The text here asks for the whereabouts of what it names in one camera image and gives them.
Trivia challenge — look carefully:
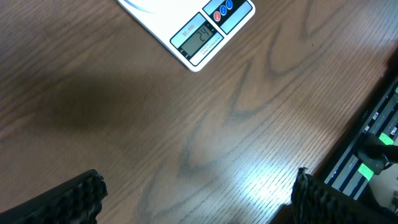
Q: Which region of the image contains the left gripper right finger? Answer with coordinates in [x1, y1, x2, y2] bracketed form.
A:
[270, 167, 398, 224]

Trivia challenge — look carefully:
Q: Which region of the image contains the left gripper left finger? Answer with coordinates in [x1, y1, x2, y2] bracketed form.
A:
[1, 169, 108, 224]

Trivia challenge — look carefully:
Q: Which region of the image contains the black mounting rail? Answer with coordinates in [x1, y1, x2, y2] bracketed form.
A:
[319, 75, 397, 218]

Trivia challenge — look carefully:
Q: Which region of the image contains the white digital kitchen scale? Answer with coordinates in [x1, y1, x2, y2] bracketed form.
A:
[118, 0, 256, 72]

